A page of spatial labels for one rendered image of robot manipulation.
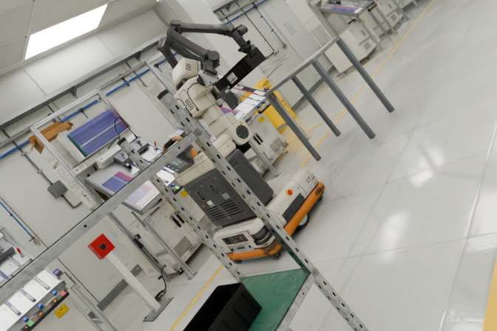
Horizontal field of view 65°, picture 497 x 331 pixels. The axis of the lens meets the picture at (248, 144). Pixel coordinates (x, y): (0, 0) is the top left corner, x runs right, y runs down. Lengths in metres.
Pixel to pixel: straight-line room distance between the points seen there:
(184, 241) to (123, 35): 3.77
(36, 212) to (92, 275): 0.99
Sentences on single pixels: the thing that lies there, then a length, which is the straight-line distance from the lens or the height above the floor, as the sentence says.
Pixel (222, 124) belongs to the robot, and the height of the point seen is 0.85.
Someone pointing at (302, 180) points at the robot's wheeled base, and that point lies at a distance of 2.69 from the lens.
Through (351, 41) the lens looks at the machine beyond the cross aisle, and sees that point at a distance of 7.25.
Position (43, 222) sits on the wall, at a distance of 5.26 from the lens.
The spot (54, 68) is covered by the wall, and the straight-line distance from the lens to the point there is 6.01.
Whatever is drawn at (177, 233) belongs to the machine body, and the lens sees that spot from 3.86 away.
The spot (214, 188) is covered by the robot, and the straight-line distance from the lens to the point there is 2.57.
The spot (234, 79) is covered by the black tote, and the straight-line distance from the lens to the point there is 2.99.
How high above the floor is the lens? 0.94
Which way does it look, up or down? 7 degrees down
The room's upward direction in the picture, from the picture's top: 39 degrees counter-clockwise
